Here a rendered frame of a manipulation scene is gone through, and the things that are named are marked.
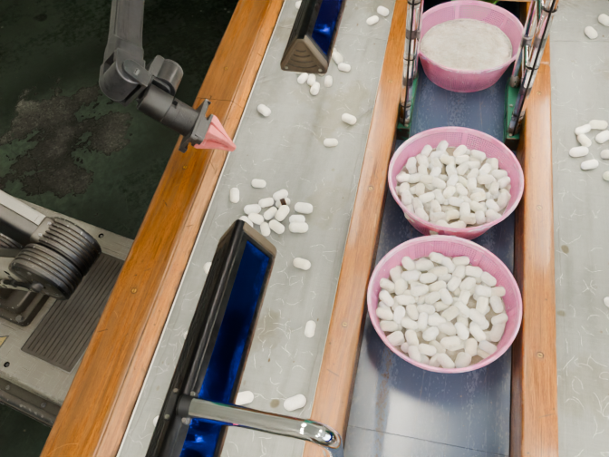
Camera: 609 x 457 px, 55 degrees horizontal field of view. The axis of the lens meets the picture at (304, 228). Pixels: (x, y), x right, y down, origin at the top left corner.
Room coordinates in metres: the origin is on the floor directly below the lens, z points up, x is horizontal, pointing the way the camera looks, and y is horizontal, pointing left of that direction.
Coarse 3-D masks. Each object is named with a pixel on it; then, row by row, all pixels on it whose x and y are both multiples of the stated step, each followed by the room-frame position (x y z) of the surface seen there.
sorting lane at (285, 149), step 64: (384, 0) 1.35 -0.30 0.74; (256, 128) 0.95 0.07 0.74; (320, 128) 0.92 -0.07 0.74; (256, 192) 0.77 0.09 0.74; (320, 192) 0.74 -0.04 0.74; (192, 256) 0.64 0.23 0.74; (320, 256) 0.59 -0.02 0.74; (320, 320) 0.46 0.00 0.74; (256, 384) 0.36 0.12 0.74; (128, 448) 0.28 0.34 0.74; (256, 448) 0.25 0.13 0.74
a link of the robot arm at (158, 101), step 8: (152, 80) 0.90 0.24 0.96; (152, 88) 0.87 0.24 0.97; (160, 88) 0.90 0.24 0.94; (168, 88) 0.90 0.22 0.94; (144, 96) 0.85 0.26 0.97; (152, 96) 0.86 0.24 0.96; (160, 96) 0.86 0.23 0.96; (168, 96) 0.87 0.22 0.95; (144, 104) 0.85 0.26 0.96; (152, 104) 0.85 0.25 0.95; (160, 104) 0.85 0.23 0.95; (168, 104) 0.85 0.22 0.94; (144, 112) 0.85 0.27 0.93; (152, 112) 0.84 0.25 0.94; (160, 112) 0.84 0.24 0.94; (160, 120) 0.84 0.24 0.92
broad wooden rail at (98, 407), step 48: (240, 0) 1.41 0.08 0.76; (240, 48) 1.21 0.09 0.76; (240, 96) 1.05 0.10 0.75; (192, 192) 0.77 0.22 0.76; (144, 240) 0.67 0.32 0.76; (192, 240) 0.67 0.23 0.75; (144, 288) 0.56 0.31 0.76; (96, 336) 0.48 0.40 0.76; (144, 336) 0.47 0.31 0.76; (96, 384) 0.39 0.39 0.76; (96, 432) 0.31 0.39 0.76
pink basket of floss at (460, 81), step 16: (464, 0) 1.26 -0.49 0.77; (432, 16) 1.24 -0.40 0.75; (448, 16) 1.25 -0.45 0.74; (496, 16) 1.20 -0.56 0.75; (512, 16) 1.17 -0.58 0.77; (512, 32) 1.14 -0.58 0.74; (432, 64) 1.05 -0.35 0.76; (432, 80) 1.08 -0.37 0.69; (448, 80) 1.04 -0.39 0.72; (464, 80) 1.02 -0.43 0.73; (480, 80) 1.01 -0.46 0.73; (496, 80) 1.04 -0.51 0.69
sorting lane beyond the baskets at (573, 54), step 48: (576, 0) 1.23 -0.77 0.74; (576, 48) 1.05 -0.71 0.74; (576, 96) 0.90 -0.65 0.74; (576, 144) 0.77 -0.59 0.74; (576, 192) 0.65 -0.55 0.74; (576, 240) 0.54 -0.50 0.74; (576, 288) 0.44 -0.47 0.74; (576, 336) 0.35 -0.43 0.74; (576, 384) 0.27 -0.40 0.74; (576, 432) 0.20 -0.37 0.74
